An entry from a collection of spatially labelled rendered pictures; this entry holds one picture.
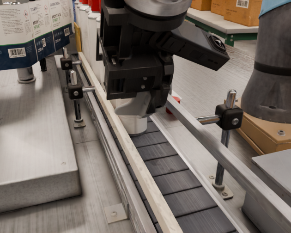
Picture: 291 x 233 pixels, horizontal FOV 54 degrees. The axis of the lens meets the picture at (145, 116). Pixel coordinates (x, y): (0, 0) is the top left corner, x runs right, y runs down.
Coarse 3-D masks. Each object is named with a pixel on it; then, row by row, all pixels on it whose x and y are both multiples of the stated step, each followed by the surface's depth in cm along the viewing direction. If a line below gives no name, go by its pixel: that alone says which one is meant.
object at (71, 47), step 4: (36, 0) 90; (72, 36) 93; (72, 40) 94; (68, 44) 94; (72, 44) 94; (68, 48) 95; (72, 48) 95; (76, 48) 95; (56, 52) 94; (60, 52) 94; (68, 52) 95; (72, 52) 96; (76, 52) 96
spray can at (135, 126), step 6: (120, 102) 47; (126, 102) 46; (126, 120) 48; (132, 120) 48; (138, 120) 48; (144, 120) 49; (126, 126) 48; (132, 126) 48; (138, 126) 48; (144, 126) 49; (132, 132) 49; (138, 132) 49; (144, 132) 50
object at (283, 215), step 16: (176, 112) 40; (192, 128) 36; (208, 144) 33; (224, 160) 30; (240, 160) 29; (240, 176) 28; (256, 176) 27; (256, 192) 26; (272, 192) 25; (272, 208) 24; (288, 208) 23; (288, 224) 22
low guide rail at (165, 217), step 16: (96, 80) 64; (112, 112) 49; (128, 144) 40; (128, 160) 40; (144, 176) 34; (144, 192) 34; (160, 192) 32; (160, 208) 30; (160, 224) 30; (176, 224) 28
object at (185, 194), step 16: (80, 64) 86; (96, 96) 65; (112, 128) 52; (144, 144) 47; (160, 144) 47; (144, 160) 43; (160, 160) 43; (176, 160) 43; (160, 176) 40; (176, 176) 40; (192, 176) 40; (176, 192) 37; (192, 192) 37; (176, 208) 34; (192, 208) 34; (208, 208) 35; (192, 224) 32; (208, 224) 32; (224, 224) 32
